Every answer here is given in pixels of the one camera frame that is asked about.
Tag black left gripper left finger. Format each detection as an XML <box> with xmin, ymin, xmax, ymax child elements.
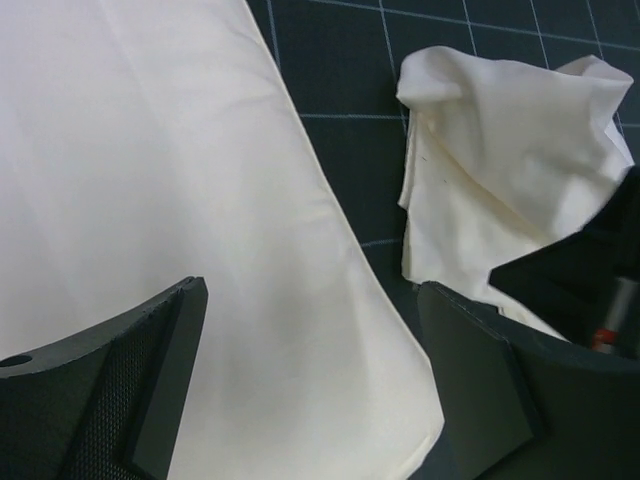
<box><xmin>1</xmin><ymin>277</ymin><xmax>208</xmax><ymax>479</ymax></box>

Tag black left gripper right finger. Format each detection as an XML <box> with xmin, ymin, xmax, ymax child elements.
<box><xmin>418</xmin><ymin>282</ymin><xmax>639</xmax><ymax>479</ymax></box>

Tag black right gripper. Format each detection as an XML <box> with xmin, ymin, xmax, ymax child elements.
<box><xmin>489</xmin><ymin>167</ymin><xmax>639</xmax><ymax>358</ymax></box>

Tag cream pillowcase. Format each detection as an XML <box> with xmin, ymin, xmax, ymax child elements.
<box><xmin>397</xmin><ymin>46</ymin><xmax>633</xmax><ymax>337</ymax></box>

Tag cream pillow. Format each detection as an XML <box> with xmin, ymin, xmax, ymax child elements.
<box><xmin>1</xmin><ymin>1</ymin><xmax>443</xmax><ymax>479</ymax></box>

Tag black grid mat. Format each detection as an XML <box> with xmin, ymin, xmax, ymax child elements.
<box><xmin>250</xmin><ymin>0</ymin><xmax>639</xmax><ymax>336</ymax></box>

